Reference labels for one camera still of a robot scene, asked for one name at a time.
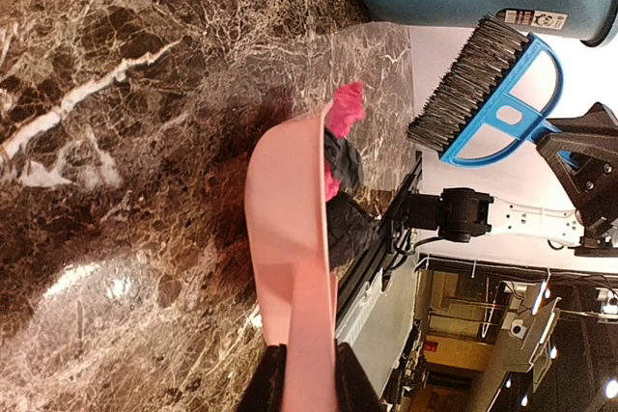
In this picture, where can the pink plastic dustpan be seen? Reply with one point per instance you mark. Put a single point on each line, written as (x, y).
(284, 203)

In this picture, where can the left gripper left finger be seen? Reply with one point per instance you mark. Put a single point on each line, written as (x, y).
(265, 390)

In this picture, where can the white slotted cable duct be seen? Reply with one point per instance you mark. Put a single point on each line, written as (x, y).
(351, 327)

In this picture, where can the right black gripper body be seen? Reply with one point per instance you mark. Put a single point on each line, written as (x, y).
(589, 144)

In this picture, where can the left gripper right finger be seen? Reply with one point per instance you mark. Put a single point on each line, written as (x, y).
(353, 388)

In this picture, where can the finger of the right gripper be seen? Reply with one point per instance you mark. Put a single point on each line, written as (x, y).
(564, 151)

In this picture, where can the black table front rail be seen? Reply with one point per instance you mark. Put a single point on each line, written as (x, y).
(391, 232)

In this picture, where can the blue hand brush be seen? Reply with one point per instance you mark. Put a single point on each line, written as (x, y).
(477, 91)

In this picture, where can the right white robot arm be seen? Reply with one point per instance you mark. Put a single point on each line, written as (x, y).
(461, 213)

